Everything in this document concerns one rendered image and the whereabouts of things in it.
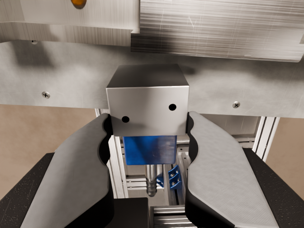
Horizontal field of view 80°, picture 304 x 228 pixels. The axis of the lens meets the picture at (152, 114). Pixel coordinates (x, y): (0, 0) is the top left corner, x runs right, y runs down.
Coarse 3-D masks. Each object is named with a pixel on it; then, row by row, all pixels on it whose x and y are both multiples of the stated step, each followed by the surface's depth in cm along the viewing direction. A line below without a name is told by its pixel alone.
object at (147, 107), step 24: (120, 72) 13; (144, 72) 13; (168, 72) 13; (120, 96) 11; (144, 96) 11; (168, 96) 11; (120, 120) 12; (144, 120) 12; (168, 120) 12; (144, 144) 14; (168, 144) 14
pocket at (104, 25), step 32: (0, 0) 7; (32, 0) 8; (64, 0) 8; (96, 0) 8; (128, 0) 8; (0, 32) 7; (32, 32) 7; (64, 32) 7; (96, 32) 7; (128, 32) 7
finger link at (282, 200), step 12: (252, 156) 8; (252, 168) 7; (264, 168) 7; (264, 180) 7; (276, 180) 7; (264, 192) 6; (276, 192) 6; (288, 192) 6; (276, 204) 6; (288, 204) 6; (300, 204) 6; (276, 216) 6; (288, 216) 6; (300, 216) 6
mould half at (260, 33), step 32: (160, 0) 6; (192, 0) 6; (224, 0) 6; (256, 0) 6; (288, 0) 6; (160, 32) 6; (192, 32) 6; (224, 32) 6; (256, 32) 6; (288, 32) 6
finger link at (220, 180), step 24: (192, 120) 11; (192, 144) 10; (216, 144) 9; (240, 144) 9; (192, 168) 7; (216, 168) 7; (240, 168) 7; (192, 192) 6; (216, 192) 6; (240, 192) 6; (192, 216) 7; (216, 216) 6; (240, 216) 6; (264, 216) 6
